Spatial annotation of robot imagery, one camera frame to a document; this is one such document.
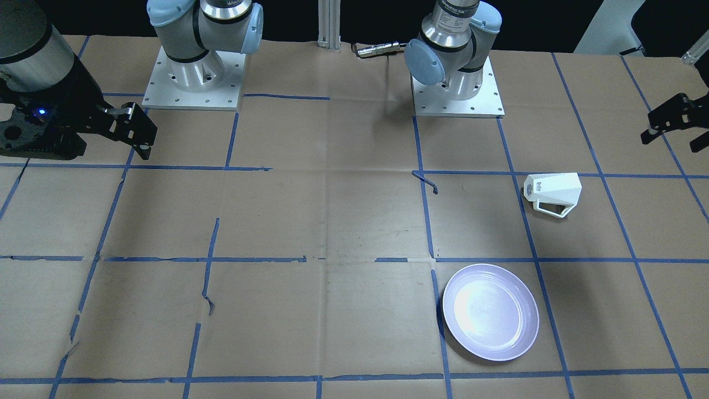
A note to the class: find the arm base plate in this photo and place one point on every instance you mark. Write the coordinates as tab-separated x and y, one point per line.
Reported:
460	95
211	83

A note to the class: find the lavender plate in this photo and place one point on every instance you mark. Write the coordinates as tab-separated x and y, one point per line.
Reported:
490	312

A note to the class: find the metal cable connector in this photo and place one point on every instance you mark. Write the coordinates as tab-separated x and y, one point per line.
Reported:
379	50

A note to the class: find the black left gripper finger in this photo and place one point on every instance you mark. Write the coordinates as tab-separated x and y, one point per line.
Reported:
700	143
677	113

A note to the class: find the aluminium frame post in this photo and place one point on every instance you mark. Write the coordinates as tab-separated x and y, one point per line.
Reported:
328	25

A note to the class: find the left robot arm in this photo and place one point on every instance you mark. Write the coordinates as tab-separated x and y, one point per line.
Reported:
456	36

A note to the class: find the white angular cup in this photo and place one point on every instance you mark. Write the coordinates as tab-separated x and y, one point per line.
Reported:
553	194

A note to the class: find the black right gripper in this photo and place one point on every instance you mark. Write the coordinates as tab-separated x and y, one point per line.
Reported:
83	93

